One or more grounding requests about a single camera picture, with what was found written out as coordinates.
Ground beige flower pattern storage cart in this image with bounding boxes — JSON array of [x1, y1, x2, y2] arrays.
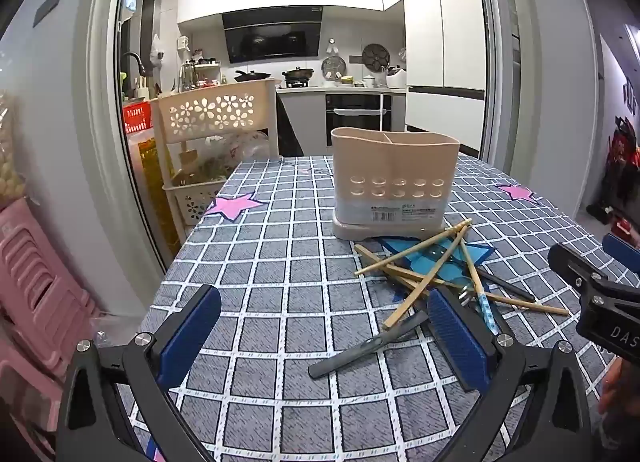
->
[[150, 79, 283, 243]]

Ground black range hood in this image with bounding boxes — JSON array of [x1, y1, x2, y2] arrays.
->
[[222, 7, 323, 64]]

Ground black handled spoon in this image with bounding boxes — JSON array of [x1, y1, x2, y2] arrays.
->
[[307, 311, 431, 379], [417, 247, 536, 302]]

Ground white spice rack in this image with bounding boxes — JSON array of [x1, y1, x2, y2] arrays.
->
[[180, 58, 221, 93]]

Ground fork with blue patterned handle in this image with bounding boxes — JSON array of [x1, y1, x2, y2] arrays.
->
[[456, 287, 501, 335]]

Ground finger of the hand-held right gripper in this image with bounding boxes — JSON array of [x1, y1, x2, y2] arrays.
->
[[547, 242, 609, 294], [602, 233, 640, 268]]

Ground stack of pink plastic stools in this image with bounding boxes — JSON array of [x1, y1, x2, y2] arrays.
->
[[0, 197, 108, 443]]

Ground red plastic basket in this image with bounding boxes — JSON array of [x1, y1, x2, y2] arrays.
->
[[122, 101, 152, 135]]

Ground beige plastic utensil holder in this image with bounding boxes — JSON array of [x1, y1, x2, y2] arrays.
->
[[330, 126, 461, 241]]

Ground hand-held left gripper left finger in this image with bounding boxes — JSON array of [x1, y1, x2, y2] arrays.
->
[[55, 284, 222, 462]]

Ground round grey plate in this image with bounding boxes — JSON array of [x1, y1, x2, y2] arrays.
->
[[321, 56, 346, 81]]

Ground black kitchen faucet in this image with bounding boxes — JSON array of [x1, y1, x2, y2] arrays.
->
[[122, 53, 147, 79]]

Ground person's right hand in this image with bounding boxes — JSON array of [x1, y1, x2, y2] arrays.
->
[[599, 357, 640, 423]]

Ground dark wall switch panel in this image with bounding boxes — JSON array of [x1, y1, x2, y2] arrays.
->
[[34, 0, 65, 27]]

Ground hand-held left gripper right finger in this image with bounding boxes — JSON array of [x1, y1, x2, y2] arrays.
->
[[427, 287, 596, 462]]

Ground dark and red hanging clothes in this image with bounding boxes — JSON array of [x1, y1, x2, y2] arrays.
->
[[607, 117, 640, 203]]

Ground pink star sticker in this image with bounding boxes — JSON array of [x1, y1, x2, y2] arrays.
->
[[495, 183, 541, 205], [204, 193, 266, 220]]

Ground clear bag of nuts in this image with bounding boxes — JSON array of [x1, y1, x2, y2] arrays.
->
[[0, 92, 26, 208]]

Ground round dark steamer rack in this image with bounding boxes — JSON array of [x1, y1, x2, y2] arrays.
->
[[362, 43, 391, 72]]

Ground yellow oil bottle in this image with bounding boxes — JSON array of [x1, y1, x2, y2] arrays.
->
[[131, 132, 177, 253]]

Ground built-in black oven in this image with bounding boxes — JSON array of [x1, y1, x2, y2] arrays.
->
[[325, 93, 393, 147]]

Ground grey checkered tablecloth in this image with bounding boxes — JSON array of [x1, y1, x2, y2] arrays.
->
[[102, 154, 640, 462]]

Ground dark cooking pot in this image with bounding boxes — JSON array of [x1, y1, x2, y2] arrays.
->
[[282, 67, 315, 85]]

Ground blue star sticker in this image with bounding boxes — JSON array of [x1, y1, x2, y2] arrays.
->
[[372, 236, 496, 290]]

